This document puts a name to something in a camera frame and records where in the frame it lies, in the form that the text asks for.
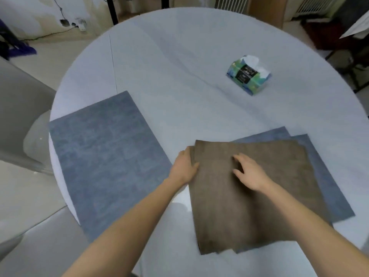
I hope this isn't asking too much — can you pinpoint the person's right hand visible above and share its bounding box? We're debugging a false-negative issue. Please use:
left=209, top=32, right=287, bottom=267
left=232, top=152, right=273, bottom=192

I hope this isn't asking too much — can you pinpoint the person's left hand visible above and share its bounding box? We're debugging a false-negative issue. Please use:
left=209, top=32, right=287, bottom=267
left=168, top=150, right=200, bottom=187

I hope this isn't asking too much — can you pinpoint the stack of placemats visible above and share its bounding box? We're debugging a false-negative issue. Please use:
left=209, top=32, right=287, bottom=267
left=189, top=126, right=356, bottom=255

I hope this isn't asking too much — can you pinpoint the blue grey placemat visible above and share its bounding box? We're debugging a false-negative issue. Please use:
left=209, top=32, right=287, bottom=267
left=48, top=90, right=173, bottom=243

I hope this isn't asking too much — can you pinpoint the person's right forearm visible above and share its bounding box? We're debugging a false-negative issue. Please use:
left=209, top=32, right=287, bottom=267
left=261, top=181, right=369, bottom=277

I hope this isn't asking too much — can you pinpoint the person's left forearm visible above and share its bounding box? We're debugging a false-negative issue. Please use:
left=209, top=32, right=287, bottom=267
left=62, top=177, right=188, bottom=277

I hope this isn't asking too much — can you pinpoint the round grey marble table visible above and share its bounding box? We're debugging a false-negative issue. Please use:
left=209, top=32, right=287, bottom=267
left=49, top=7, right=369, bottom=277

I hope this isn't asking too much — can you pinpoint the blue green tissue pack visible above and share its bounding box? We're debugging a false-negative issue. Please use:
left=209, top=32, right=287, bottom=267
left=226, top=55, right=272, bottom=96

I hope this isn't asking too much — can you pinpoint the black folding stand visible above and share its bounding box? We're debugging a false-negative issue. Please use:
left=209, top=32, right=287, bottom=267
left=326, top=34, right=369, bottom=94

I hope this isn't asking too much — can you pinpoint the white radiator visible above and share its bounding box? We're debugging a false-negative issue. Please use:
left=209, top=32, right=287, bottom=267
left=297, top=0, right=338, bottom=15
left=214, top=0, right=250, bottom=15

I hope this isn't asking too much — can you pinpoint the black metal rack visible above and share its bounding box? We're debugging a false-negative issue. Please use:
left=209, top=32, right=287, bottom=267
left=105, top=0, right=171, bottom=26

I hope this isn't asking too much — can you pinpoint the grey plain back chair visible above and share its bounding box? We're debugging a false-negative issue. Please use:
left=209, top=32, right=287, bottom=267
left=0, top=57, right=57, bottom=174

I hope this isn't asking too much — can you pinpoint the blue upright vacuum cleaner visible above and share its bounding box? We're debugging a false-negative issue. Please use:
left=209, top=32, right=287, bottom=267
left=0, top=18, right=37, bottom=60

